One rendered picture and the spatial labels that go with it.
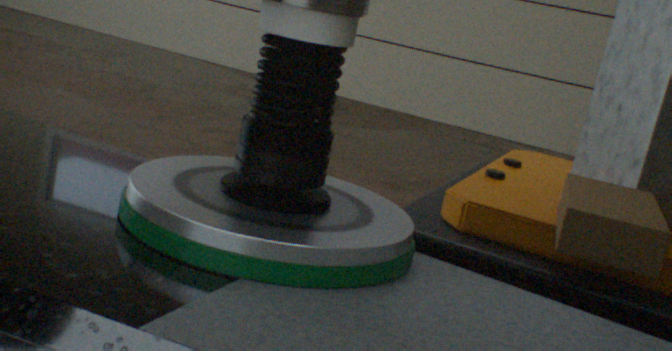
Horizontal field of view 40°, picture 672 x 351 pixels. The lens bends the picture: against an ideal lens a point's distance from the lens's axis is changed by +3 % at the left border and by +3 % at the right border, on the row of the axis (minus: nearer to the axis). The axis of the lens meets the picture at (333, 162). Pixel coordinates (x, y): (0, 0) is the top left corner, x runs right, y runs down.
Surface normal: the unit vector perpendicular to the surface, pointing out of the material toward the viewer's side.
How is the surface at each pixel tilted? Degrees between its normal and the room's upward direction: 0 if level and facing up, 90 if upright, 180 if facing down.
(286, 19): 90
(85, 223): 0
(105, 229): 0
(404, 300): 0
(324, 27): 90
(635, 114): 90
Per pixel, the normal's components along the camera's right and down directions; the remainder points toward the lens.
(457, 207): -0.91, -0.09
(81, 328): -0.11, -0.58
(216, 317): 0.20, -0.96
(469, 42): -0.36, 0.14
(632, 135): -0.97, -0.16
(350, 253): 0.54, 0.29
